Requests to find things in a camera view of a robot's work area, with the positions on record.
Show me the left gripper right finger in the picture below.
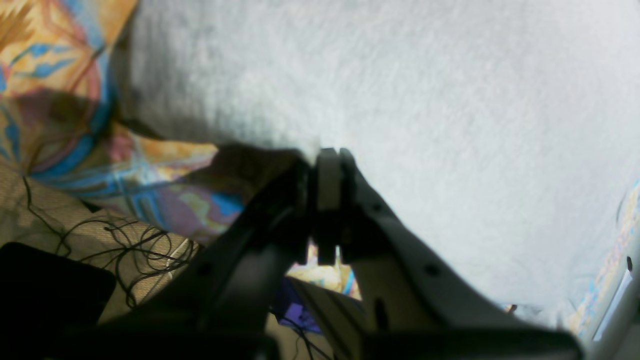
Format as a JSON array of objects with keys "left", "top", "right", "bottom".
[{"left": 315, "top": 148, "right": 585, "bottom": 360}]

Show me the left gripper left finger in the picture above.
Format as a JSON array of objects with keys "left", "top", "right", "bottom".
[{"left": 96, "top": 161, "right": 311, "bottom": 346}]

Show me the grey T-shirt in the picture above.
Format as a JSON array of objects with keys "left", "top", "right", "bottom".
[{"left": 111, "top": 0, "right": 639, "bottom": 326}]

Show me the patterned tablecloth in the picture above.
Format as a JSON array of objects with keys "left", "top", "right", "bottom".
[{"left": 0, "top": 0, "right": 361, "bottom": 301}]

